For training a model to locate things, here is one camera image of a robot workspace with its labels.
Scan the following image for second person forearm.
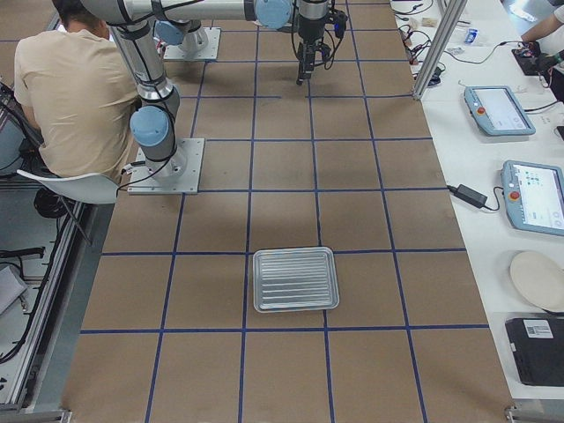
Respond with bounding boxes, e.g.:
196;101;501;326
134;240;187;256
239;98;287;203
521;6;563;42

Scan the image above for person in beige shirt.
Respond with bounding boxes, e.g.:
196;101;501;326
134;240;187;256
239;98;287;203
13;1;138;182

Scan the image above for near teach pendant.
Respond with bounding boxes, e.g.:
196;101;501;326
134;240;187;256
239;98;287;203
501;160;563;236

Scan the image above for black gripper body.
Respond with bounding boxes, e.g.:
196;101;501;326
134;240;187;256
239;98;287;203
296;40;330;85

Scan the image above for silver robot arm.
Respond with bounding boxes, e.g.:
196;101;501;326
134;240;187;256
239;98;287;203
154;16;338;85
83;1;292;179

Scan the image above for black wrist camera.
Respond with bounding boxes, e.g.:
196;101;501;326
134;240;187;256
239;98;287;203
329;9;348;40

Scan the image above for silver metal tray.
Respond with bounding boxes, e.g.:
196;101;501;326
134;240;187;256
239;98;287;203
253;247;340;313

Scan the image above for white round plate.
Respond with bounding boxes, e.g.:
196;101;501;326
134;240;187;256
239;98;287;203
509;251;563;313

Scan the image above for black laptop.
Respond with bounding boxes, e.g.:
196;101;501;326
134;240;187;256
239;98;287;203
505;318;563;387

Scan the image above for aluminium frame post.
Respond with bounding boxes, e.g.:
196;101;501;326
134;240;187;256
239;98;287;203
412;0;467;100

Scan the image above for black power adapter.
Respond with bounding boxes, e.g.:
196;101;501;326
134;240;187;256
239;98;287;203
447;184;487;209

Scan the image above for white chair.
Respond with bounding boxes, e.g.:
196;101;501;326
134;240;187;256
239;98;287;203
16;168;120;248

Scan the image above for far teach pendant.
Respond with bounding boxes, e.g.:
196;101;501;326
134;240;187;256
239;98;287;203
464;85;536;137

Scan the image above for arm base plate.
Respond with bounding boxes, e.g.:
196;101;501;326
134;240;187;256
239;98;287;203
164;27;221;62
126;138;205;195

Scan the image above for teach pendant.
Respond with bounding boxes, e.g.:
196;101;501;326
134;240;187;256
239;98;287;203
464;85;536;137
501;160;563;236

